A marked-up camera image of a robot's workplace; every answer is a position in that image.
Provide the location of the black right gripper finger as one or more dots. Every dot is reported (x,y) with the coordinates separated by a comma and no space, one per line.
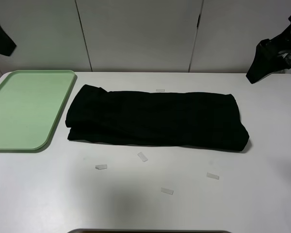
(272,55)

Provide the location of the light green plastic tray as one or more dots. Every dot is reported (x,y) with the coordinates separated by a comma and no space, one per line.
(31,101)

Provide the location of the clear tape piece front right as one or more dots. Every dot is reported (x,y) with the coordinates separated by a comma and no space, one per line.
(213,176)

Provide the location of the clear tape piece diagonal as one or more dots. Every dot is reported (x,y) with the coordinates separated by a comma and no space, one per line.
(142,157)

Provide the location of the black short sleeve shirt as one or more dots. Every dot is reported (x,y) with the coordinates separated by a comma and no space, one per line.
(196,119)

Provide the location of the clear tape piece front left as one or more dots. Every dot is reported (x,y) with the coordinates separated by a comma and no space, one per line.
(101,167)

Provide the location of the clear tape piece front centre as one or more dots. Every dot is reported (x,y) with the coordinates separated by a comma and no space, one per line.
(167,191)

